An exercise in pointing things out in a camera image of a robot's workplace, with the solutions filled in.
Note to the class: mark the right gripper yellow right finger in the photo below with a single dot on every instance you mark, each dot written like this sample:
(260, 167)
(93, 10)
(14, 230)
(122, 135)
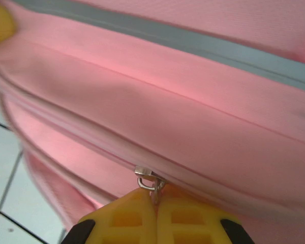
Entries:
(188, 223)

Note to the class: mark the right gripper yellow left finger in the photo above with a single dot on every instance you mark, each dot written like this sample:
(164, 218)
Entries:
(127, 223)

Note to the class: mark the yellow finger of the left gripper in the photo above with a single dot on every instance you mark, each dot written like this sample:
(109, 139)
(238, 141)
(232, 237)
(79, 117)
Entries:
(0, 23)

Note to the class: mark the silver zipper pull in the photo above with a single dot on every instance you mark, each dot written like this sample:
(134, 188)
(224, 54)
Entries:
(142, 170)

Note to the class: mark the pink student backpack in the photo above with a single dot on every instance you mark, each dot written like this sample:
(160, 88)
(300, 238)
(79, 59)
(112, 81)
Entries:
(167, 101)

